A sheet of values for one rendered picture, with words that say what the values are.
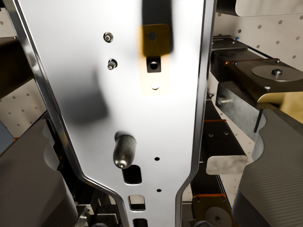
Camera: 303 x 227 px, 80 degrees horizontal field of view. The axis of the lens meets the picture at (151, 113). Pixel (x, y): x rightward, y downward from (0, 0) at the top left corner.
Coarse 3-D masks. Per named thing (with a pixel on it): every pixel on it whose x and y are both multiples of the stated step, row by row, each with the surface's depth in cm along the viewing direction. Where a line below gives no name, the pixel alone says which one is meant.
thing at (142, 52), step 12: (156, 24) 20; (144, 36) 20; (168, 36) 20; (144, 48) 21; (156, 48) 21; (168, 48) 21; (144, 60) 22; (156, 60) 21; (168, 60) 22; (144, 72) 22; (156, 72) 21; (168, 72) 22; (144, 84) 23; (168, 84) 23
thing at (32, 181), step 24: (48, 120) 11; (24, 144) 9; (48, 144) 9; (0, 168) 8; (24, 168) 8; (48, 168) 8; (0, 192) 7; (24, 192) 7; (48, 192) 7; (0, 216) 6; (24, 216) 6; (48, 216) 6; (72, 216) 7
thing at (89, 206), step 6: (84, 186) 44; (90, 186) 44; (84, 192) 42; (90, 192) 42; (96, 192) 44; (84, 198) 41; (90, 198) 41; (96, 198) 44; (78, 204) 40; (84, 204) 40; (90, 204) 40; (96, 204) 43; (90, 210) 41
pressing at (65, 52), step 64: (64, 0) 19; (128, 0) 19; (192, 0) 19; (64, 64) 22; (128, 64) 22; (192, 64) 22; (64, 128) 27; (128, 128) 27; (192, 128) 27; (128, 192) 35
